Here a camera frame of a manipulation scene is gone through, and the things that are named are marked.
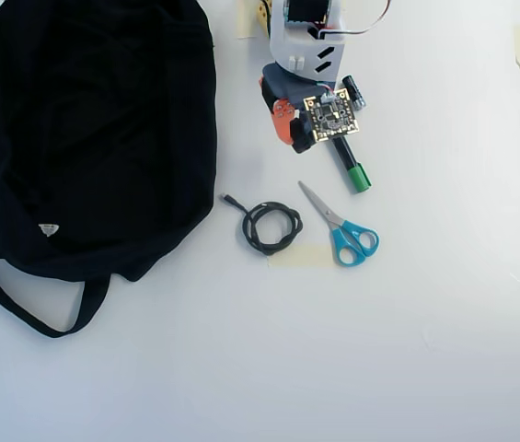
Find coiled black braided USB cable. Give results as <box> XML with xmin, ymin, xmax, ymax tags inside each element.
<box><xmin>219</xmin><ymin>192</ymin><xmax>306</xmax><ymax>258</ymax></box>

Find black marker with green cap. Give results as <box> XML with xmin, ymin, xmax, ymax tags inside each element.
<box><xmin>330</xmin><ymin>136</ymin><xmax>373</xmax><ymax>194</ymax></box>

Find black fabric bag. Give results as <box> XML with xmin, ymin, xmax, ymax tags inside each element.
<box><xmin>0</xmin><ymin>0</ymin><xmax>219</xmax><ymax>340</ymax></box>

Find square camera circuit board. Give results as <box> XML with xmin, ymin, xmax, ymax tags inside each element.
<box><xmin>303</xmin><ymin>87</ymin><xmax>362</xmax><ymax>143</ymax></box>

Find small black cylinder battery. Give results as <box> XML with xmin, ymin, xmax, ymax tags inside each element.
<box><xmin>341</xmin><ymin>75</ymin><xmax>367</xmax><ymax>111</ymax></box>

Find white and red arm wire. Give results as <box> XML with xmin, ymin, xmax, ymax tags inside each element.
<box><xmin>318</xmin><ymin>0</ymin><xmax>392</xmax><ymax>36</ymax></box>

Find yellow perforated robot part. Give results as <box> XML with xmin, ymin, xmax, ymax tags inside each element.
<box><xmin>253</xmin><ymin>0</ymin><xmax>273</xmax><ymax>37</ymax></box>

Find blue-grey gripper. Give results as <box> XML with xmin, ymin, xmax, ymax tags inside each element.
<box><xmin>258</xmin><ymin>63</ymin><xmax>323</xmax><ymax>145</ymax></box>

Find blue-handled scissors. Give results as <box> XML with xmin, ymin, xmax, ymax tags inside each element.
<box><xmin>297</xmin><ymin>180</ymin><xmax>380</xmax><ymax>268</ymax></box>

